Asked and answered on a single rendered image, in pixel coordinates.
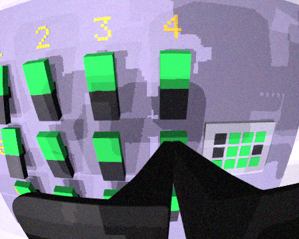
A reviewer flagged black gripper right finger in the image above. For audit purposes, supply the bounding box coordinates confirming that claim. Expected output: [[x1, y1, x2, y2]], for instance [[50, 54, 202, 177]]
[[172, 141, 299, 239]]

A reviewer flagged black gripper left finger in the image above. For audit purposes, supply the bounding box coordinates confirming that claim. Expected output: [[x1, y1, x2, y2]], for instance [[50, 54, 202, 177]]
[[12, 141, 175, 239]]

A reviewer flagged pale lavender switch panel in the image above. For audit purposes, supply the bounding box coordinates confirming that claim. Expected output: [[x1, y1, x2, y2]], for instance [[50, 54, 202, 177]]
[[0, 0, 299, 223]]

